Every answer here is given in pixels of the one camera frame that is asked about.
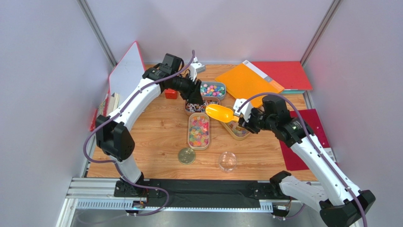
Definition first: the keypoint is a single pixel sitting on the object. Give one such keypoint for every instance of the dark red folder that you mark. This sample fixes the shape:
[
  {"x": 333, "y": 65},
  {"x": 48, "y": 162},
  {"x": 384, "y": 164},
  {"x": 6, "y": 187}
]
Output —
[{"x": 292, "y": 161}]

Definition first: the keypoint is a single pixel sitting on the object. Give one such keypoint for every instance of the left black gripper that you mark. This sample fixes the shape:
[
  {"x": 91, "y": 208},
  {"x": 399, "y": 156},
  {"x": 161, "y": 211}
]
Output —
[{"x": 194, "y": 91}]

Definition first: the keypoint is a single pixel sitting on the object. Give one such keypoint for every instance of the clear glass jar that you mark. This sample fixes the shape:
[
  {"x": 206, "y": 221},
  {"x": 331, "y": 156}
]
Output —
[{"x": 227, "y": 162}]

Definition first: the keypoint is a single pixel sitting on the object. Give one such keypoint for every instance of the beige tray of popsicle candies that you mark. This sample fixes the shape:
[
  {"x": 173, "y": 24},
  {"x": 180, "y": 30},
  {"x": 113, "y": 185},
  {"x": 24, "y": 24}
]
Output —
[{"x": 235, "y": 130}]

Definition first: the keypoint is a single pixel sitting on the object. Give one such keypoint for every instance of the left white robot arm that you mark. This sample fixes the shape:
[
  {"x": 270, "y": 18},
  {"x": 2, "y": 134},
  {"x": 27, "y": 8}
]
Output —
[{"x": 113, "y": 135}]

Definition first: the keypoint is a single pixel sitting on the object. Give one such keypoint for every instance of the yellow plastic scoop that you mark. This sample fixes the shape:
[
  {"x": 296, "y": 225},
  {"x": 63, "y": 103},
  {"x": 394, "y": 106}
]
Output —
[{"x": 221, "y": 113}]

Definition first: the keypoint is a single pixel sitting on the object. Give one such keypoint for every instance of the aluminium rail frame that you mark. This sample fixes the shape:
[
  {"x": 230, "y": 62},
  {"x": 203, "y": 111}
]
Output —
[{"x": 91, "y": 202}]

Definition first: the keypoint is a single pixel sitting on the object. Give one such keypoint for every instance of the grey tray of round candies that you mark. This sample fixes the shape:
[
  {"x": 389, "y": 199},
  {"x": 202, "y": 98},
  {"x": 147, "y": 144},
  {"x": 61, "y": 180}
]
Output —
[{"x": 213, "y": 89}]

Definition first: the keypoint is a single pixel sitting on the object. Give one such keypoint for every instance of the gold round lid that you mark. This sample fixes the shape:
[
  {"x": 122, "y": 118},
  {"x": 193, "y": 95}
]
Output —
[{"x": 186, "y": 156}]

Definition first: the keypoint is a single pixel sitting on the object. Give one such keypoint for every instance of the orange folder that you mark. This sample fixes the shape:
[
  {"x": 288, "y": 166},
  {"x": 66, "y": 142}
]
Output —
[{"x": 246, "y": 80}]

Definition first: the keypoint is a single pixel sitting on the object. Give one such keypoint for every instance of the stack of books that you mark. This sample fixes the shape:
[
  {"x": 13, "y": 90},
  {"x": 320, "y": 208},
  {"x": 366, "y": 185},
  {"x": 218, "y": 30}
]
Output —
[{"x": 110, "y": 103}]

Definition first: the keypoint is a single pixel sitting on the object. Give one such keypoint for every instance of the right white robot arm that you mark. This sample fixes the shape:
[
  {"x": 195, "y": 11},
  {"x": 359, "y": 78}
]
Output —
[{"x": 340, "y": 202}]

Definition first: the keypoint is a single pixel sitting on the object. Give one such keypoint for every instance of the white board with red frame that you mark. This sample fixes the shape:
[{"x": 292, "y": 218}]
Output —
[{"x": 127, "y": 74}]

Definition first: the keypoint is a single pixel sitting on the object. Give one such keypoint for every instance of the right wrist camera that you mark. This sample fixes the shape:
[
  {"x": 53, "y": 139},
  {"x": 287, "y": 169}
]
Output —
[{"x": 242, "y": 109}]

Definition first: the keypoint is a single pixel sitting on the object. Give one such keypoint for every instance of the red folder at back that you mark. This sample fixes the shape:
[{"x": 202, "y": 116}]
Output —
[{"x": 289, "y": 74}]

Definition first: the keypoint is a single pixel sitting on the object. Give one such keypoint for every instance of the beige tray of star candies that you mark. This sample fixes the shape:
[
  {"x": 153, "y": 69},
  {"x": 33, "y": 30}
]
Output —
[{"x": 198, "y": 136}]

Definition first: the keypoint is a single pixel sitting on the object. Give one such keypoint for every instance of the red cube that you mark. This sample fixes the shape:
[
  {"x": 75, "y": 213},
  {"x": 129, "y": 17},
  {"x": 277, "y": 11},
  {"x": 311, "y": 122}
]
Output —
[{"x": 171, "y": 94}]

